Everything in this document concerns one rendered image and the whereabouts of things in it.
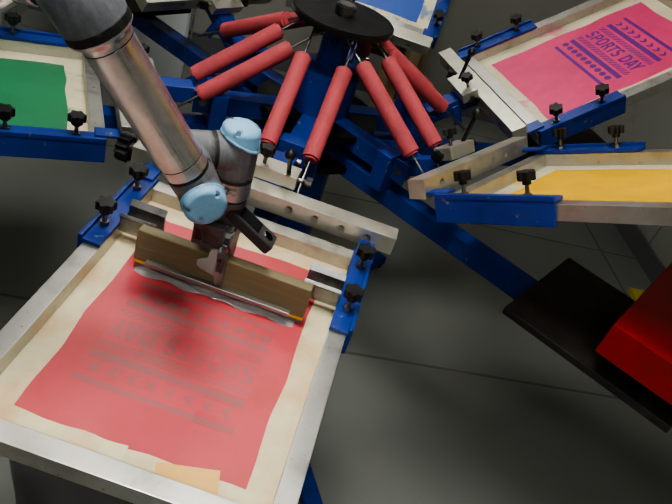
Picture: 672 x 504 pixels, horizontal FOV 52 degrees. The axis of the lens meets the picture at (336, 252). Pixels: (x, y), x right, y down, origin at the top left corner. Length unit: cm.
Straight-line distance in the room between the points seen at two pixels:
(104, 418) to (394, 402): 167
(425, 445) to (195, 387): 150
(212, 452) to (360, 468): 133
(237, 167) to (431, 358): 188
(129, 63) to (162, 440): 62
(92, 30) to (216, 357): 67
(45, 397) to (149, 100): 55
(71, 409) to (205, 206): 41
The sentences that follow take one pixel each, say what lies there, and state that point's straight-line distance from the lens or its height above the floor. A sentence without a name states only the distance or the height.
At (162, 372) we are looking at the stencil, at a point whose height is 95.
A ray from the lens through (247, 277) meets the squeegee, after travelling 143.
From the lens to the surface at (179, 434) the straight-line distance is 124.
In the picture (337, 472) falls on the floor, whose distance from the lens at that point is 247.
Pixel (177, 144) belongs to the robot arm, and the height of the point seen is 140.
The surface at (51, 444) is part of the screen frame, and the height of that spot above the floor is 99.
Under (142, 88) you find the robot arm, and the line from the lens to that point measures 102.
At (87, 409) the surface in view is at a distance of 126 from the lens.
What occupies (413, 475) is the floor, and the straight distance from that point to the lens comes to 257.
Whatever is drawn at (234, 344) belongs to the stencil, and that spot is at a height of 95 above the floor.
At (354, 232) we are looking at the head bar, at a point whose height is 102.
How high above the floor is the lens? 194
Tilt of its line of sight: 36 degrees down
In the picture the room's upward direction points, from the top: 19 degrees clockwise
